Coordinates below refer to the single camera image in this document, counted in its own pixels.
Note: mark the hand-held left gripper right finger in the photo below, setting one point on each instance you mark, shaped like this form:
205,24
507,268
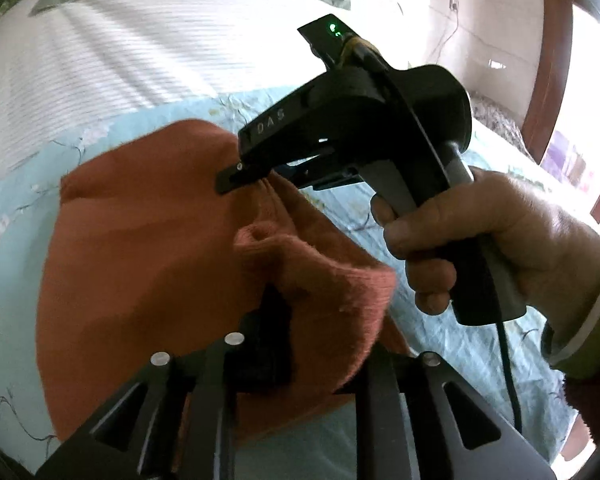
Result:
380,410

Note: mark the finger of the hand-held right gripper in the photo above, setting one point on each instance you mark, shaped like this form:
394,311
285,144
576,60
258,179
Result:
235,177
330,180

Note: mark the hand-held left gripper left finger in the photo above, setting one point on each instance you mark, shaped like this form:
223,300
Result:
270,355

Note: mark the orange knit sweater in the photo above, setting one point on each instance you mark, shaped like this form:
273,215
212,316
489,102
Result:
145,260

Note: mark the person's right forearm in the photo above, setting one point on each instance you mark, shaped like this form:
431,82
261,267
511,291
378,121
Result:
590,340

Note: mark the person's right hand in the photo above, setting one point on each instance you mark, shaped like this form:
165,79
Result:
530,230

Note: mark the grey patterned bed cover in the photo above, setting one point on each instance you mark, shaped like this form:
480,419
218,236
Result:
500,120

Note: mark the white striped duvet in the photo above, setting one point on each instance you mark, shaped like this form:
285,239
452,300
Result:
130,50

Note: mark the light blue floral bed sheet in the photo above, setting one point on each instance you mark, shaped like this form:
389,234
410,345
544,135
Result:
10,270

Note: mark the white wall outlet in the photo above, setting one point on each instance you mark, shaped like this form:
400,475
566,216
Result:
454,3

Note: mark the brown wooden door frame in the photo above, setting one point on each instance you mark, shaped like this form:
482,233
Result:
550,60

